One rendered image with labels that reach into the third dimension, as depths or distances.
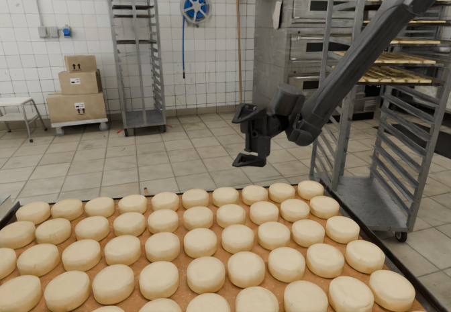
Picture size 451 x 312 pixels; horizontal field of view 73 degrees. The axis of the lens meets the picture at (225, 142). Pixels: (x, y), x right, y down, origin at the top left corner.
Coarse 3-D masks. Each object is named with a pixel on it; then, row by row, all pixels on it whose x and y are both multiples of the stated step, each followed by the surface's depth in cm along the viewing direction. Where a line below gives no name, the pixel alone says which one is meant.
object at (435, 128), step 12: (444, 72) 144; (444, 96) 145; (444, 108) 147; (432, 132) 152; (432, 144) 154; (432, 156) 157; (420, 180) 162; (420, 192) 164; (408, 216) 173; (408, 228) 173
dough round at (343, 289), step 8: (336, 280) 38; (344, 280) 38; (352, 280) 38; (336, 288) 37; (344, 288) 37; (352, 288) 37; (360, 288) 37; (368, 288) 37; (328, 296) 37; (336, 296) 36; (344, 296) 36; (352, 296) 36; (360, 296) 36; (368, 296) 36; (336, 304) 36; (344, 304) 35; (352, 304) 35; (360, 304) 35; (368, 304) 35
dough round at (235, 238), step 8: (224, 232) 47; (232, 232) 47; (240, 232) 47; (248, 232) 47; (224, 240) 45; (232, 240) 45; (240, 240) 45; (248, 240) 45; (224, 248) 46; (232, 248) 45; (240, 248) 45; (248, 248) 45
